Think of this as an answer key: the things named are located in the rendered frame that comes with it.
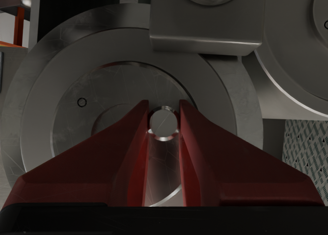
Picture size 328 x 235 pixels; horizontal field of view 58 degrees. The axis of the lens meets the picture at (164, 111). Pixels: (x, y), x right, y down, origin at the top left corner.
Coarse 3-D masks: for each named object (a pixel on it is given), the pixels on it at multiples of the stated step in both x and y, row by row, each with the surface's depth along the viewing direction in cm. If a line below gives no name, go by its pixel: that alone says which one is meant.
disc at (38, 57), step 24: (72, 24) 17; (96, 24) 17; (120, 24) 17; (144, 24) 16; (48, 48) 17; (24, 72) 17; (240, 72) 16; (24, 96) 17; (240, 96) 16; (240, 120) 16; (0, 144) 17; (24, 168) 17
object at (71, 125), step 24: (96, 72) 15; (120, 72) 14; (144, 72) 14; (72, 96) 15; (96, 96) 15; (120, 96) 14; (144, 96) 14; (168, 96) 14; (72, 120) 15; (96, 120) 15; (72, 144) 15; (168, 144) 14; (168, 168) 14; (168, 192) 14
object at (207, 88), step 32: (96, 32) 16; (128, 32) 16; (64, 64) 16; (96, 64) 16; (160, 64) 16; (192, 64) 15; (32, 96) 16; (192, 96) 15; (224, 96) 15; (32, 128) 16; (224, 128) 15; (32, 160) 16
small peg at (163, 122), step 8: (152, 112) 12; (160, 112) 12; (168, 112) 12; (176, 112) 12; (152, 120) 12; (160, 120) 12; (168, 120) 12; (176, 120) 12; (152, 128) 12; (160, 128) 12; (168, 128) 12; (176, 128) 12; (152, 136) 12; (160, 136) 12; (168, 136) 12
